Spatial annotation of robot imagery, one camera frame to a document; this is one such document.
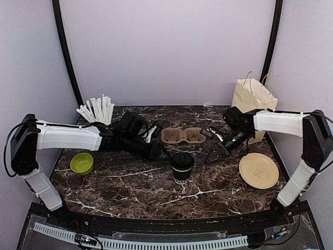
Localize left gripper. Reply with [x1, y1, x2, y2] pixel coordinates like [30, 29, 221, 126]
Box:
[121, 134, 172, 163]

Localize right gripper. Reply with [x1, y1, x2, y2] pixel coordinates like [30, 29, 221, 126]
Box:
[204, 128, 253, 164]

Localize brown cardboard cup carrier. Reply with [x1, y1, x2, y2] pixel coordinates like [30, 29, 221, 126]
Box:
[161, 127, 206, 144]

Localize black paper coffee cup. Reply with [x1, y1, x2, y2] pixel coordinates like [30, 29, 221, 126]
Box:
[171, 163, 194, 185]

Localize black coffee cup lid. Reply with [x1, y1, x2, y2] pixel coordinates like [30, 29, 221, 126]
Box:
[171, 152, 195, 170]

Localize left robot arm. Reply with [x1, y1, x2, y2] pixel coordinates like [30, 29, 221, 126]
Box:
[5, 111, 171, 227]

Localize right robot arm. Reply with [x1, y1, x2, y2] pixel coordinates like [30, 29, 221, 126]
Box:
[204, 107, 332, 207]

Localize beige plate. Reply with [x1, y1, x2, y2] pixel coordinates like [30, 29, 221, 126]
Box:
[239, 153, 279, 190]

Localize beige paper bag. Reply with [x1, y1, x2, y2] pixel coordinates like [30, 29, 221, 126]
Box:
[230, 70, 278, 145]

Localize white cup of straws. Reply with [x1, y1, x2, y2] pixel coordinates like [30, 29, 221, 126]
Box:
[76, 94, 115, 125]

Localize green bowl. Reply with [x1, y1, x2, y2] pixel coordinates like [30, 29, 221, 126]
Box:
[70, 153, 94, 176]

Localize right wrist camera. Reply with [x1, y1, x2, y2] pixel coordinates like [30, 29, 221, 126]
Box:
[202, 126, 228, 141]

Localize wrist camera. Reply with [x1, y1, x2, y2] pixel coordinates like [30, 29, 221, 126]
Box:
[142, 124, 163, 143]
[202, 126, 228, 141]

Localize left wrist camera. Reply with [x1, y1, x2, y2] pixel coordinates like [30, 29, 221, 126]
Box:
[142, 124, 163, 143]

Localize black front rail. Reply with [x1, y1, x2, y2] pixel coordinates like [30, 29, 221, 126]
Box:
[68, 210, 273, 234]

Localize white cable duct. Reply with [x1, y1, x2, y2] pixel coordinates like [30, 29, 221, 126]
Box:
[33, 222, 248, 249]

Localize right black frame post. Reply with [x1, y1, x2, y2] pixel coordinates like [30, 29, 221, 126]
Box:
[260, 0, 283, 85]

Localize black frame post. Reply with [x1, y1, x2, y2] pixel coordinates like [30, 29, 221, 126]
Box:
[260, 0, 283, 85]
[52, 0, 83, 105]

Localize left black frame post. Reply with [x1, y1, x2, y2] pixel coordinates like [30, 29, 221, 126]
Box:
[52, 0, 83, 105]

